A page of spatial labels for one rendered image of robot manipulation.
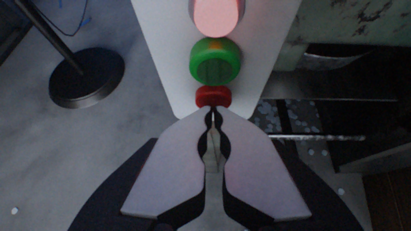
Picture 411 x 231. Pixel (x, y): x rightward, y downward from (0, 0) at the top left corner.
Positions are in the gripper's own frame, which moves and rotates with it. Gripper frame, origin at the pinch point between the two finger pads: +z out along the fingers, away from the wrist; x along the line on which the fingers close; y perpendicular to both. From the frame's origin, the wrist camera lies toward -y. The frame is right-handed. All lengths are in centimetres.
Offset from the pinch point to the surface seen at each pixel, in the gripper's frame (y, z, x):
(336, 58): 2.2, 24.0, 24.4
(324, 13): -5.7, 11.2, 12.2
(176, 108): 1.6, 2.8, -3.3
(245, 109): 1.7, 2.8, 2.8
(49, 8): -10, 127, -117
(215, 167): 42, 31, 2
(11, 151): 42, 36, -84
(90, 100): 28, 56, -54
